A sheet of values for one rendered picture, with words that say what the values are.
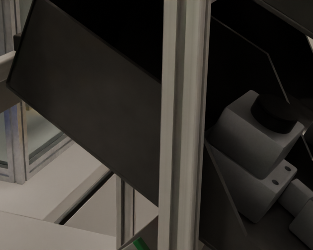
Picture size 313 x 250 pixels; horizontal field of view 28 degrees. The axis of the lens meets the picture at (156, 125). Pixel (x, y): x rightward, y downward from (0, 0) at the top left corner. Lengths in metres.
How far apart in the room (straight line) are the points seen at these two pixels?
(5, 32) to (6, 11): 0.04
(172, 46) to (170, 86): 0.02
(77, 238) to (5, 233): 0.13
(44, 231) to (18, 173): 0.20
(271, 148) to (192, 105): 0.09
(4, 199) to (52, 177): 0.12
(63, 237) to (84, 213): 0.23
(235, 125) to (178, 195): 0.07
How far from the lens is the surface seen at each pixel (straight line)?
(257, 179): 0.41
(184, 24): 0.32
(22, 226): 1.14
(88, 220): 1.35
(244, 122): 0.39
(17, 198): 1.23
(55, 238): 1.10
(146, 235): 0.49
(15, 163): 1.28
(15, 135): 1.24
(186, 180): 0.34
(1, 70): 0.47
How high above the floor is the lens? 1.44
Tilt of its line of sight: 22 degrees down
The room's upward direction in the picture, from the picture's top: 1 degrees clockwise
